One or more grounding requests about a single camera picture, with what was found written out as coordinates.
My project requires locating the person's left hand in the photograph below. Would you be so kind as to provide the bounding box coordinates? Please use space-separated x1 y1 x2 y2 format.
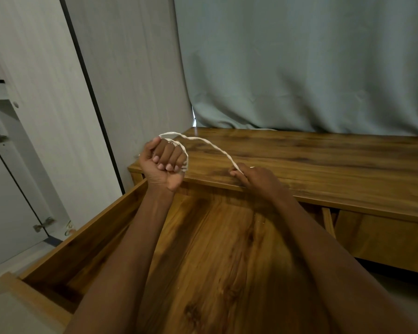
139 137 189 192

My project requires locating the person's right hand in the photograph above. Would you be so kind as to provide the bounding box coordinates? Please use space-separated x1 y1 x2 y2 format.
229 163 290 203

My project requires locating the white twisted rope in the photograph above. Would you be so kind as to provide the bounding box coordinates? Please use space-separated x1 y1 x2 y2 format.
159 132 256 176

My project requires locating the person's left forearm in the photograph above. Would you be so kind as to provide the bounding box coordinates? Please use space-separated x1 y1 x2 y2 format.
63 184 182 334

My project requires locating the person's right forearm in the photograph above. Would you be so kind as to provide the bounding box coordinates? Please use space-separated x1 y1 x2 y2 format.
265 191 418 334

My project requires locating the white wardrobe side panel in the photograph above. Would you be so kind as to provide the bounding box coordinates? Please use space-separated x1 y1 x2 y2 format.
63 0 196 192

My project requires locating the open wooden drawer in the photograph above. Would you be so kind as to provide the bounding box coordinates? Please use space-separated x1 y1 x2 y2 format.
0 179 336 334

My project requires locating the wooden desk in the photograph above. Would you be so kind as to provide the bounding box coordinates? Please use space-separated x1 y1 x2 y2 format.
127 127 418 277

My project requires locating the white wardrobe door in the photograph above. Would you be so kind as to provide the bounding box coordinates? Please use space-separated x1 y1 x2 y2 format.
0 0 124 240

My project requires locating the grey-green curtain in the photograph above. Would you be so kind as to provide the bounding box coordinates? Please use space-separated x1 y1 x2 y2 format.
173 0 418 137

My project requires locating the closed wooden drawer front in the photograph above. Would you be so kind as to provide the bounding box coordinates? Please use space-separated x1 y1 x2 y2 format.
334 209 418 276

